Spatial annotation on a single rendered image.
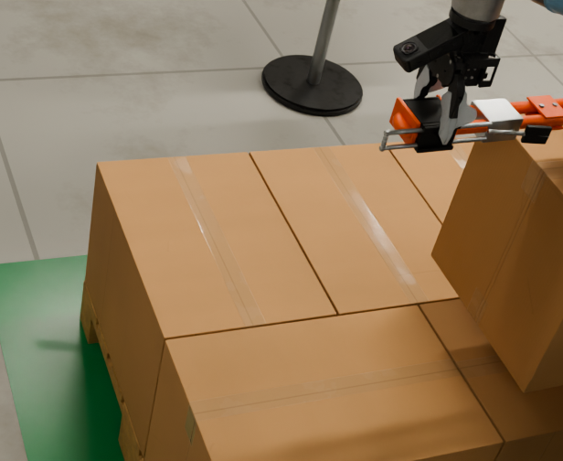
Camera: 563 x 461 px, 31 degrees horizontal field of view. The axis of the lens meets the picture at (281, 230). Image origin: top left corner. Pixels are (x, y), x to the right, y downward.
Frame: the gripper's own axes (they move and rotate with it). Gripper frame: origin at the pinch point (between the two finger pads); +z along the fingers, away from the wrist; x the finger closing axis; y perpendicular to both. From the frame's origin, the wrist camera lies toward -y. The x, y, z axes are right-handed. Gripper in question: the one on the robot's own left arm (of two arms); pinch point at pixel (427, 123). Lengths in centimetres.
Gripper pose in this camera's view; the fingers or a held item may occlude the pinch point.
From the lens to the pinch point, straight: 170.1
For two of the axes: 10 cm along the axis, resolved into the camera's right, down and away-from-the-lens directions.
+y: 9.1, -1.2, 4.0
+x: -3.8, -6.4, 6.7
